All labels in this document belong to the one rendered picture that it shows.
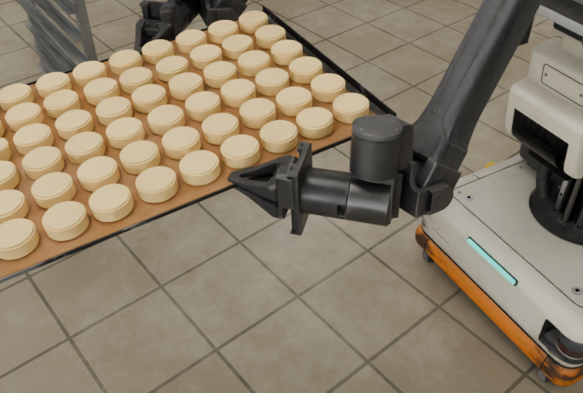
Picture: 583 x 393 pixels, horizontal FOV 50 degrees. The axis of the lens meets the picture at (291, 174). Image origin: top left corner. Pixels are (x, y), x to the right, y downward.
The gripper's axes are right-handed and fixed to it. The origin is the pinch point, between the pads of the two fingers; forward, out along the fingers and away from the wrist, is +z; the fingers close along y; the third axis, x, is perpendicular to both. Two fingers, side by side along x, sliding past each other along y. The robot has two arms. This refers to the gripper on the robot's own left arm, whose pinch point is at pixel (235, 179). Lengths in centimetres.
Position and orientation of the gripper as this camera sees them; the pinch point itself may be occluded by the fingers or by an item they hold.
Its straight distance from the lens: 78.4
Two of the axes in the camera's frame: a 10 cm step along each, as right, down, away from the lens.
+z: -9.6, -1.4, 2.4
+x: 2.7, -6.3, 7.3
